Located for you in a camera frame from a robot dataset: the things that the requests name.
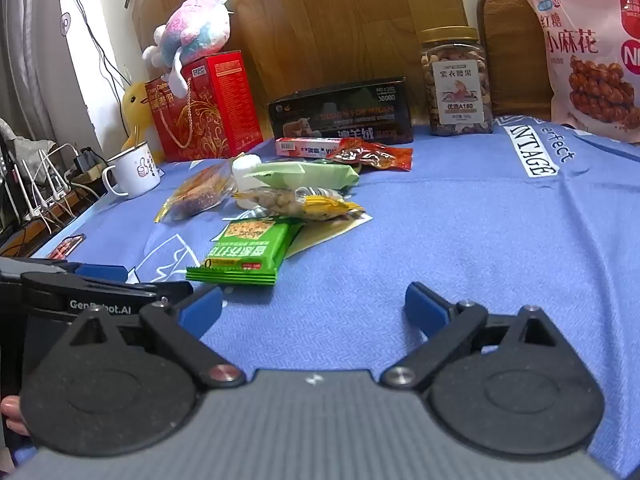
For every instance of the wooden chopstick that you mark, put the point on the wooden chopstick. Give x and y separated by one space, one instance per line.
138 137

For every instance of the green snack packet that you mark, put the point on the green snack packet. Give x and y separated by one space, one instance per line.
310 175

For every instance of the long red white box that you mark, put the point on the long red white box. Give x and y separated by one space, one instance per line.
305 146

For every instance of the person's left hand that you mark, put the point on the person's left hand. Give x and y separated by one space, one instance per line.
14 415

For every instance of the black power adapter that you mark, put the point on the black power adapter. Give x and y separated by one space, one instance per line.
86 160

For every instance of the large pink snack bag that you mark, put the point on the large pink snack bag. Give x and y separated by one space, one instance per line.
590 35

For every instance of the pastel plush toy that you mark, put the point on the pastel plush toy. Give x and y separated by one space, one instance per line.
200 25

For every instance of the brown chair back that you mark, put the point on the brown chair back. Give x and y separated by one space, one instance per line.
515 60

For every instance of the white enamel mug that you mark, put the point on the white enamel mug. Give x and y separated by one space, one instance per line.
135 172

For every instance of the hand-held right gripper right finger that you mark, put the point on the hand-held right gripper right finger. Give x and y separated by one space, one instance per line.
425 307

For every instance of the red gift box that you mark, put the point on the red gift box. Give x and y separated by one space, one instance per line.
210 115

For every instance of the clear yellow peanut packet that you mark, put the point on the clear yellow peanut packet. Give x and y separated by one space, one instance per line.
280 201

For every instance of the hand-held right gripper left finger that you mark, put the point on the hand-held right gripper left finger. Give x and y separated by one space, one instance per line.
200 312

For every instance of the grey curtain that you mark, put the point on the grey curtain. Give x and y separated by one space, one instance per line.
25 35

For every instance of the black cardboard box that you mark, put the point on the black cardboard box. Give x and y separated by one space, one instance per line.
350 110

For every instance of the blue printed blanket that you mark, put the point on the blue printed blanket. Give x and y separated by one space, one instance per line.
425 220

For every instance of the green cracker packet bundle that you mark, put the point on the green cracker packet bundle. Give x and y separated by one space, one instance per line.
240 255

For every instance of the yellow duck plush toy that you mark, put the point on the yellow duck plush toy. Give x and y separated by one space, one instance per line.
135 110

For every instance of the clear packet reddish snack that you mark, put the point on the clear packet reddish snack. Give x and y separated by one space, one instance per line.
195 192

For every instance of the smartphone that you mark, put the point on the smartphone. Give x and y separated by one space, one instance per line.
65 247

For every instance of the red snack packet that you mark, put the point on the red snack packet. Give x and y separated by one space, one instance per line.
375 157

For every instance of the grey cloth pile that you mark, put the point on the grey cloth pile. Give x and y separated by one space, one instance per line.
20 142

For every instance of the clear nut jar gold lid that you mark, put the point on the clear nut jar gold lid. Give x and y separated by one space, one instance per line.
457 85

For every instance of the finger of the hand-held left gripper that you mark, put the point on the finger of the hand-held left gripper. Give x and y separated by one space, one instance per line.
102 273
170 292

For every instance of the wooden headboard panel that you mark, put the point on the wooden headboard panel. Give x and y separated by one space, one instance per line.
325 20

